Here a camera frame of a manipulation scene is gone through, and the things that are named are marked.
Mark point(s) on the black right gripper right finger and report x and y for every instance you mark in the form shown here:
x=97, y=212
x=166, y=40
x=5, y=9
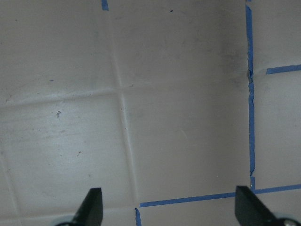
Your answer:
x=250, y=211

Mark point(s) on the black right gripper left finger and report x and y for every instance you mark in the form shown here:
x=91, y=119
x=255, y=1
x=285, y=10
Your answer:
x=90, y=212

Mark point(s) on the brown paper table cover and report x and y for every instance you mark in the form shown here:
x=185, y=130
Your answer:
x=166, y=105

